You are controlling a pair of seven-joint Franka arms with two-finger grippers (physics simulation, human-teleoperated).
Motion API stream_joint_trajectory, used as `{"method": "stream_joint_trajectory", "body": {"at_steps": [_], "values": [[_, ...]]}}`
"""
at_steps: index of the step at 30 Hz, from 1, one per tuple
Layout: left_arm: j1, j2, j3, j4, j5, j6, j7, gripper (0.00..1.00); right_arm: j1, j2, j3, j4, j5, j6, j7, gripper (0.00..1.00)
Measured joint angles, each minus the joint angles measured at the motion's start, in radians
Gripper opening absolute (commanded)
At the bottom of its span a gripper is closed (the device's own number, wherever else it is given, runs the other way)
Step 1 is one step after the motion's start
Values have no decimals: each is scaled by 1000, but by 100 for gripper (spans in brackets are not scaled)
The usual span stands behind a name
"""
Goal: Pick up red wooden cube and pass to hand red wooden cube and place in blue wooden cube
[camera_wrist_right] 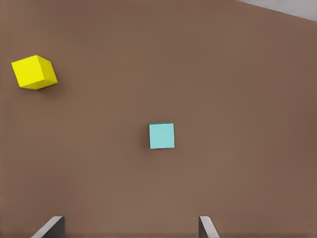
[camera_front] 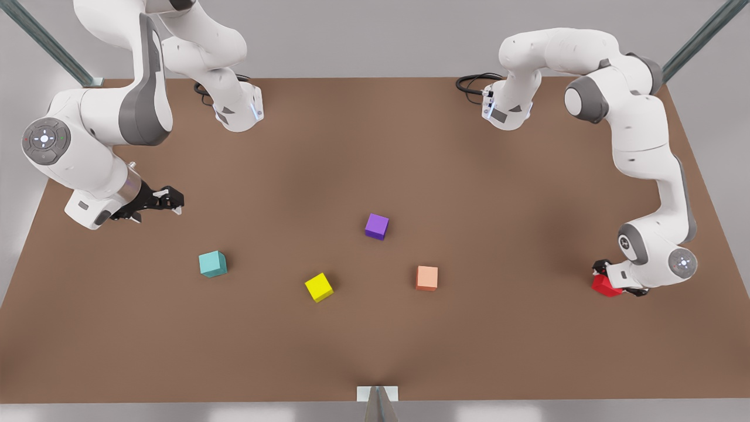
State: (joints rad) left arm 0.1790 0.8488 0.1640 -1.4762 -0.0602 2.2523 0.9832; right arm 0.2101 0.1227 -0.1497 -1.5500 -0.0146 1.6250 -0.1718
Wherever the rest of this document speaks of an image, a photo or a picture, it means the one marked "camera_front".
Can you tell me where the teal wooden cube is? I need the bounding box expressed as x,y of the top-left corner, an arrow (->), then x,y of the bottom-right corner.
198,250 -> 228,278

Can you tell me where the yellow wooden cube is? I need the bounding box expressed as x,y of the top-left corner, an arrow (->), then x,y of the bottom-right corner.
304,273 -> 335,304

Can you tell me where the purple wooden cube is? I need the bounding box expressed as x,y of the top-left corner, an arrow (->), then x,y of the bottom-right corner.
364,213 -> 390,241

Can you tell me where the red wooden cube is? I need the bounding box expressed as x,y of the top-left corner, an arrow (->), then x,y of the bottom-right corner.
591,274 -> 623,298

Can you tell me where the silver frame post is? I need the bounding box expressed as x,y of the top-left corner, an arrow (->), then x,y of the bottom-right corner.
661,0 -> 750,84
357,385 -> 400,422
0,0 -> 105,89

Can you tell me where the black cable loop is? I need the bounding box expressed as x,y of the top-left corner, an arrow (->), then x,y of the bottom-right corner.
455,73 -> 506,107
193,74 -> 253,107

